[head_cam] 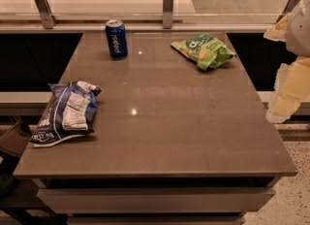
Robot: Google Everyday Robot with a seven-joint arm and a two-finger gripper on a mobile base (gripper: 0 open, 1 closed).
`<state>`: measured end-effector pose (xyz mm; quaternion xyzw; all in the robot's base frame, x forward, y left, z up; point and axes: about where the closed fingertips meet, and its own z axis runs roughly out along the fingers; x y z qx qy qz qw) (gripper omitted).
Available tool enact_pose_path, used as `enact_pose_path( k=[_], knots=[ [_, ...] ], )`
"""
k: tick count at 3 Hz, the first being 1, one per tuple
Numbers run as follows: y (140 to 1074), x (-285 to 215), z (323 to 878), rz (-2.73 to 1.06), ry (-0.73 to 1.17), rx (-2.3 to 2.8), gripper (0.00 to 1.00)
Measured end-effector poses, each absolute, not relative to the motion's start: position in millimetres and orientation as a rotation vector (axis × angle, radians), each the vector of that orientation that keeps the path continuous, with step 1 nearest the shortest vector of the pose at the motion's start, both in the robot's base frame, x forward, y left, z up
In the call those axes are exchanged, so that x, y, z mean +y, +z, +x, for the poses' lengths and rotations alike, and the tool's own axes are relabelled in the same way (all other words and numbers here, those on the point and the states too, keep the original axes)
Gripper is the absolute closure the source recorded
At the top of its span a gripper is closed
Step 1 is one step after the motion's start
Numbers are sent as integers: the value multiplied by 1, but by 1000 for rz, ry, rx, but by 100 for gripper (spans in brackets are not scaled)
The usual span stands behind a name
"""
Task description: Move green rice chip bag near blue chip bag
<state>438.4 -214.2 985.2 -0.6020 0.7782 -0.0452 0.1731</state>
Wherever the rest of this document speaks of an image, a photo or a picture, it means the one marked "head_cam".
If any white drawer front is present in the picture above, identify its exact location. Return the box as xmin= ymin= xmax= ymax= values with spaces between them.
xmin=38 ymin=187 xmax=275 ymax=214

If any left metal railing bracket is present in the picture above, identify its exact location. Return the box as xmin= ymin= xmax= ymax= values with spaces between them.
xmin=34 ymin=0 xmax=56 ymax=29

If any right metal railing bracket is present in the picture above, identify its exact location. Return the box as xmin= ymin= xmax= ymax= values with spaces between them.
xmin=276 ymin=0 xmax=309 ymax=23

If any metal railing bracket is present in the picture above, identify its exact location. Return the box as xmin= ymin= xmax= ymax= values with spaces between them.
xmin=163 ymin=0 xmax=173 ymax=29
xmin=276 ymin=0 xmax=309 ymax=23
xmin=34 ymin=0 xmax=56 ymax=29

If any green rice chip bag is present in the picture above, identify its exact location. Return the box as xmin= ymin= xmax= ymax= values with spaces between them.
xmin=170 ymin=34 xmax=235 ymax=71

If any blue pepsi can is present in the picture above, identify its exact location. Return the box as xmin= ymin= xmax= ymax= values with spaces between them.
xmin=106 ymin=19 xmax=128 ymax=59

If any blue chip bag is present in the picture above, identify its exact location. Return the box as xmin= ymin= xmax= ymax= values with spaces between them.
xmin=30 ymin=80 xmax=102 ymax=147

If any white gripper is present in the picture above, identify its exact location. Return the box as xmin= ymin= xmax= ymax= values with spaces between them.
xmin=263 ymin=0 xmax=310 ymax=123

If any middle metal railing bracket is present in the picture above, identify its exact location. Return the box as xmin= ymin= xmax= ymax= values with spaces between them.
xmin=163 ymin=0 xmax=173 ymax=29

